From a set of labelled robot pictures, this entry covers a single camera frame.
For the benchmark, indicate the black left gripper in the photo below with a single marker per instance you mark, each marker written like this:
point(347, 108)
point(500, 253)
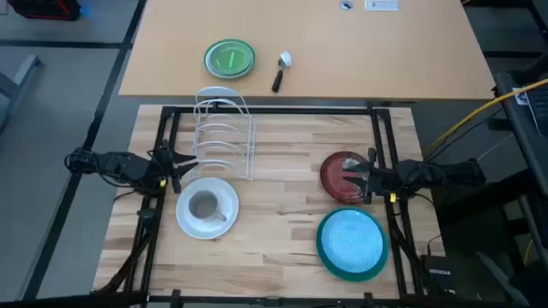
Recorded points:
point(164, 169)

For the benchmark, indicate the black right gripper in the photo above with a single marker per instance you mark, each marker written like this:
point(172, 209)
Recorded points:
point(379, 177)

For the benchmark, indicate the red floral plate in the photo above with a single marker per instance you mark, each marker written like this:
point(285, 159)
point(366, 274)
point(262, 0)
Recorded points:
point(333, 177)

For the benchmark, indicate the beige patterned mug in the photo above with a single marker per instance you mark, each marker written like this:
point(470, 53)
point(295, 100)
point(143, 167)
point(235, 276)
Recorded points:
point(204, 205)

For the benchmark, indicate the white round plate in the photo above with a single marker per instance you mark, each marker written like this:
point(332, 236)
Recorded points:
point(190, 226)
point(217, 91)

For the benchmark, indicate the light blue textured plate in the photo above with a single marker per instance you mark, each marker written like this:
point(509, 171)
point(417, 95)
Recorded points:
point(352, 241)

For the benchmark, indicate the large teal plate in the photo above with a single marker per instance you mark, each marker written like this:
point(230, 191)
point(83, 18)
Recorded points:
point(322, 252)

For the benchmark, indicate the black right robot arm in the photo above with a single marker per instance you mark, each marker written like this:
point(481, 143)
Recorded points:
point(441, 173)

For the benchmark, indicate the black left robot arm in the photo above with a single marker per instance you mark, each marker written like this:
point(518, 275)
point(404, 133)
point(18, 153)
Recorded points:
point(115, 167)

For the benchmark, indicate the yellow tag on right gripper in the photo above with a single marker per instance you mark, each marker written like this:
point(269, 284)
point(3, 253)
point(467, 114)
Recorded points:
point(392, 197)

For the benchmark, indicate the green glass plate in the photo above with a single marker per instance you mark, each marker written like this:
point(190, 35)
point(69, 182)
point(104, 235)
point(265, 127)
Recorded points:
point(230, 59)

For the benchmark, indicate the beige wooden desk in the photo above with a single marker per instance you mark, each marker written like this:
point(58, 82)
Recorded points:
point(385, 55)

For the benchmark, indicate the black Netgear router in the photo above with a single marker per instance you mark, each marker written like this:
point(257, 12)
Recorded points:
point(438, 274)

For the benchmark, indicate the dark side desk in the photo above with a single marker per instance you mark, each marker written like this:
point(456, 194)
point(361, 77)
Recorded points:
point(520, 128)

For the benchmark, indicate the white power strip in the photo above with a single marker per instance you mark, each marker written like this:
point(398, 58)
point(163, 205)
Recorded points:
point(382, 5)

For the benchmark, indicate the grey furniture base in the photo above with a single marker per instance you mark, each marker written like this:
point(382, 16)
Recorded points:
point(19, 77)

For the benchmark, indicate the red and black box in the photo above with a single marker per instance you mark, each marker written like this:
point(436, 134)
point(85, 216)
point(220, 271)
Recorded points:
point(43, 8)

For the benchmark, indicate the black metal table frame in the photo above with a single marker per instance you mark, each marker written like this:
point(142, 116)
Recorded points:
point(278, 110)

